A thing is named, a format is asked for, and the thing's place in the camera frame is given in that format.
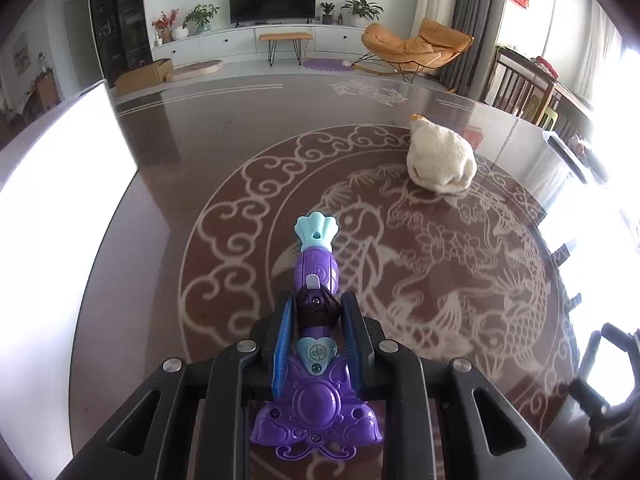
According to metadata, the framed wall painting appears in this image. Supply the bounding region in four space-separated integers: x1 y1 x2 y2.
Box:
12 32 31 76

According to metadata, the cluttered wooden side table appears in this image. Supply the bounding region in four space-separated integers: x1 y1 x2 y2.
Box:
535 55 608 161

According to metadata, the beige round floor cushion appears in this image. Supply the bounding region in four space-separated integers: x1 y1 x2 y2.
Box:
166 59 224 82

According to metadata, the dark patterned glass desktop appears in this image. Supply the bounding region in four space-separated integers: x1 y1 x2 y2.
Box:
0 72 640 480

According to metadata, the cardboard box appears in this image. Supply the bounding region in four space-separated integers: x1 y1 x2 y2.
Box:
115 58 173 95

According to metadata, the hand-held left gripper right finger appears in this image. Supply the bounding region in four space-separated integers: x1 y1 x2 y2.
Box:
341 291 573 480

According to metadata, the black television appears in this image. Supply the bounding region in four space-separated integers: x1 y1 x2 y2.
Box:
229 0 318 25

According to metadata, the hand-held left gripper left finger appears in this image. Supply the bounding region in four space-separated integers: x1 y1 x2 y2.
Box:
55 294 296 480

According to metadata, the grey curtain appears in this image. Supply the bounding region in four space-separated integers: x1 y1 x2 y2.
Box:
440 0 511 92

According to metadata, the green potted plant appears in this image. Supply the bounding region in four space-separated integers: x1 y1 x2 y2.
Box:
182 4 221 33

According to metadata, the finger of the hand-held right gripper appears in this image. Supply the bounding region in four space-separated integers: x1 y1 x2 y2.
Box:
575 322 640 381
569 377 611 411

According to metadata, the white television cabinet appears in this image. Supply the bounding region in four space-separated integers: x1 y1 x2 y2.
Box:
151 25 381 61

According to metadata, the purple and teal toy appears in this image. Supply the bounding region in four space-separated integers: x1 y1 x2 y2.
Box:
250 212 385 461

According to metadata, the large leafy potted plant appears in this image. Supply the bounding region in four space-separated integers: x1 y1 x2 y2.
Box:
341 0 384 23

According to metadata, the orange bench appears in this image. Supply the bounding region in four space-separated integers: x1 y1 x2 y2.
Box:
259 32 313 67

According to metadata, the wooden chair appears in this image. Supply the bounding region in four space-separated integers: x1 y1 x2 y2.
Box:
482 45 556 121

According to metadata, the dark glass display cabinet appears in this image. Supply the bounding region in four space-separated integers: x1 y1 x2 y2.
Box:
90 0 151 81

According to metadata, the red flower plant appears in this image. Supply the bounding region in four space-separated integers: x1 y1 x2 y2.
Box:
152 9 180 43

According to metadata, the orange lounge chair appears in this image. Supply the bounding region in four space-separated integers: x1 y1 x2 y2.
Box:
351 18 474 83

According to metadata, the purple floor mat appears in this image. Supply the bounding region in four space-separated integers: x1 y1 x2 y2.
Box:
302 58 351 73

